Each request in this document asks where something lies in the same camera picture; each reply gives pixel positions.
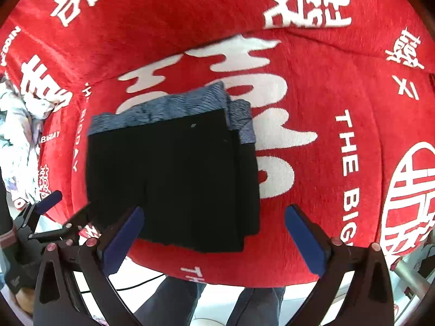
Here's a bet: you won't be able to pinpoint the red printed blanket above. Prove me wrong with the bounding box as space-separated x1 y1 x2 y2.
0 0 435 286

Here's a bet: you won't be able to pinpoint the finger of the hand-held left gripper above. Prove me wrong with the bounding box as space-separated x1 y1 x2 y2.
15 190 64 231
29 202 100 245

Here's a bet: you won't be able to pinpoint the grey metal pole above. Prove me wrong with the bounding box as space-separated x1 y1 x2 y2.
394 260 430 297

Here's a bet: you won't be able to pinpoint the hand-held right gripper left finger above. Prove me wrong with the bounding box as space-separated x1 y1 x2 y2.
33 205 146 326

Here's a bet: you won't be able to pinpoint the person's right leg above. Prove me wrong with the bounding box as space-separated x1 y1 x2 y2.
234 287 287 326

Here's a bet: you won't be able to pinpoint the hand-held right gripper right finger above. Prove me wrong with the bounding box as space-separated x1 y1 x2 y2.
284 204 396 326

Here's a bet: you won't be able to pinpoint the white floral cloth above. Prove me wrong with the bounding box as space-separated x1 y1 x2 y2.
0 75 46 209

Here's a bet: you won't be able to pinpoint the black pants with grey waistband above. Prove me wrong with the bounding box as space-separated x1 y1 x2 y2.
85 81 262 253

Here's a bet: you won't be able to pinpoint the black cable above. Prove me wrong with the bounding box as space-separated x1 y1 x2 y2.
115 272 166 291

